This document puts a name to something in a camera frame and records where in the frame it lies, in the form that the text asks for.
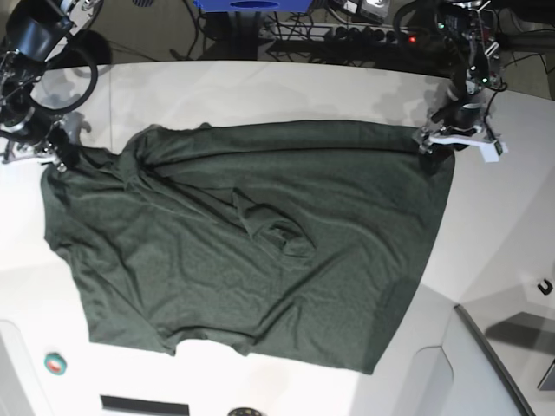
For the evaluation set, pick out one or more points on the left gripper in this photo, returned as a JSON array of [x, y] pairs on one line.
[[458, 124]]

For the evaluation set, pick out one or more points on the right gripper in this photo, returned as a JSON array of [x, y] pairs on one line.
[[39, 140]]

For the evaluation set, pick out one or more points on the dark green t-shirt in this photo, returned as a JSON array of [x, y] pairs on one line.
[[302, 240]]

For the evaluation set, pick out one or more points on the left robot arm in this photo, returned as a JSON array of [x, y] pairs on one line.
[[461, 26]]

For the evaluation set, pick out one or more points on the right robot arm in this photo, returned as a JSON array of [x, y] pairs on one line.
[[39, 35]]

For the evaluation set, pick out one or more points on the white power strip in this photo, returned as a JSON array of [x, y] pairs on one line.
[[321, 32]]

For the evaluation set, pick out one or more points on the black U-shaped clip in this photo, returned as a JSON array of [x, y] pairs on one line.
[[545, 287]]

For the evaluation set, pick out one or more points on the blue plastic bin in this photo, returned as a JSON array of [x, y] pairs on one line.
[[252, 5]]

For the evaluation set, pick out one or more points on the green red tape roll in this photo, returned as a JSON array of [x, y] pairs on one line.
[[55, 363]]

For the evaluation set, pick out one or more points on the white tray with black slot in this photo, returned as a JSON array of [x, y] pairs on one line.
[[128, 406]]

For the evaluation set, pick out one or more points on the black round dotted object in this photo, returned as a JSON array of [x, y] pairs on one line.
[[244, 411]]

